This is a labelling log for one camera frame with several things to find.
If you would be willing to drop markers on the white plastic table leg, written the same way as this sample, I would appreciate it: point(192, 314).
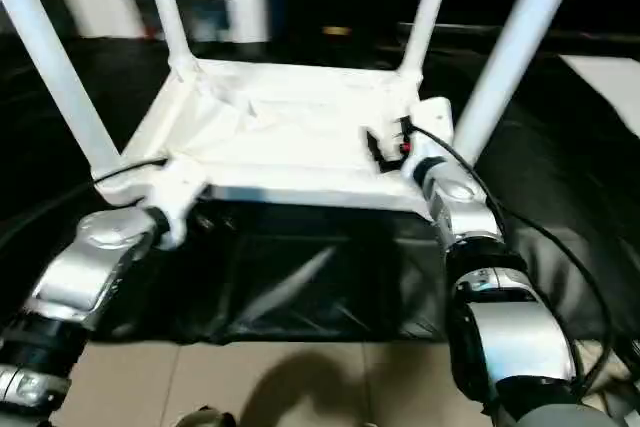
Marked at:
point(515, 47)
point(428, 7)
point(55, 67)
point(168, 7)

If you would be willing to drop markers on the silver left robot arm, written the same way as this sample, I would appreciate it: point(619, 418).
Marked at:
point(80, 267)

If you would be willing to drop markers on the small yellow tag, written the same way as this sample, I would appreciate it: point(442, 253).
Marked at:
point(335, 31)

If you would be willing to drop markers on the black work mat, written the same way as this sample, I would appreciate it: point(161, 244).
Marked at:
point(300, 287)

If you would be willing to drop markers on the white flat board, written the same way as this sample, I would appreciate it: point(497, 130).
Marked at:
point(605, 87)

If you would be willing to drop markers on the grey left robot leg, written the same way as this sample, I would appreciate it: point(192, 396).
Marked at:
point(200, 418)

